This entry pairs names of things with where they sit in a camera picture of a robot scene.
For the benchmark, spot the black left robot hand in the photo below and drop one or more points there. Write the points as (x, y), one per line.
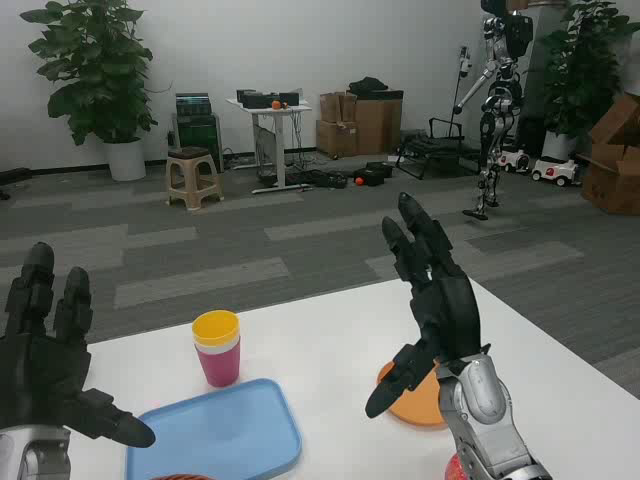
(45, 370)

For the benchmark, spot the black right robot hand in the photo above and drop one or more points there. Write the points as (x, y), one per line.
(447, 310)

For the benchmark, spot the red apple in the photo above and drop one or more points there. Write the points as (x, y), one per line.
(453, 471)

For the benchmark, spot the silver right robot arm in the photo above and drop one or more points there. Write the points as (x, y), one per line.
(485, 420)

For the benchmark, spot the orange round plate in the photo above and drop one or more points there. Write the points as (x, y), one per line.
(420, 406)

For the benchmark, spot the black box on floor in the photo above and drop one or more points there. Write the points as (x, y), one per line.
(375, 172)

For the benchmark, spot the white toy car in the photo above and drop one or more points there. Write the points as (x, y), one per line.
(555, 171)
(515, 161)

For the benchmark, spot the pink plastic cup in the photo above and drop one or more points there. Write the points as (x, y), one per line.
(220, 370)

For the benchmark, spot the white plastic cup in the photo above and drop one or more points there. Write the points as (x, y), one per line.
(220, 350)

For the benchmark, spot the brown wicker basket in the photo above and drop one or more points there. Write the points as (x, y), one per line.
(185, 477)

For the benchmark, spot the yellow plastic cup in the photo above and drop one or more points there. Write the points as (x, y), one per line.
(216, 327)

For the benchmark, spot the flat black floor case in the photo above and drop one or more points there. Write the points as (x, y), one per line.
(325, 179)

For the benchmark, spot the light blue plastic tray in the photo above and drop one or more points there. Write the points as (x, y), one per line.
(225, 435)

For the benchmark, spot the tall brown cardboard box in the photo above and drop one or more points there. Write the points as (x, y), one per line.
(377, 125)

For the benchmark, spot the short white plant pot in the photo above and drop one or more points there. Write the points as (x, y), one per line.
(559, 146)

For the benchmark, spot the closed brown cardboard box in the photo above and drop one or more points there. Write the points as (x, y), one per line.
(335, 139)

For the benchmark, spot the silver black humanoid robot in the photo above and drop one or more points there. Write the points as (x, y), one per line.
(500, 100)

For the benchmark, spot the stacked open cardboard boxes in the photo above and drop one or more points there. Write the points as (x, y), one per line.
(615, 170)

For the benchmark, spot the tall white plant pot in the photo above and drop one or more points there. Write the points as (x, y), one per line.
(125, 160)

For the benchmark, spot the small open cardboard box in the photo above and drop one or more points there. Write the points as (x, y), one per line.
(336, 107)

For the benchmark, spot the black bag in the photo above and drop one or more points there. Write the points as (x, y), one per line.
(370, 86)

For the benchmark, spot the beige plastic stool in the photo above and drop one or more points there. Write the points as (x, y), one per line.
(192, 170)

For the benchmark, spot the white standing desk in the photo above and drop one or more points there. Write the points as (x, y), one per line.
(280, 125)

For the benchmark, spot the black equipment case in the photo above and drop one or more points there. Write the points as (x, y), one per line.
(200, 137)

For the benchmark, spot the dark green leafy plant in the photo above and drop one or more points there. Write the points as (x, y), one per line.
(585, 65)

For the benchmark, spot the black devices on desk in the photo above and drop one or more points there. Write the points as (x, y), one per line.
(257, 98)

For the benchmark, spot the large green leafy plant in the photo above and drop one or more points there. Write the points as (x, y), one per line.
(95, 70)

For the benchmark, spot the black folded metal frame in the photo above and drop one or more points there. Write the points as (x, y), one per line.
(430, 150)

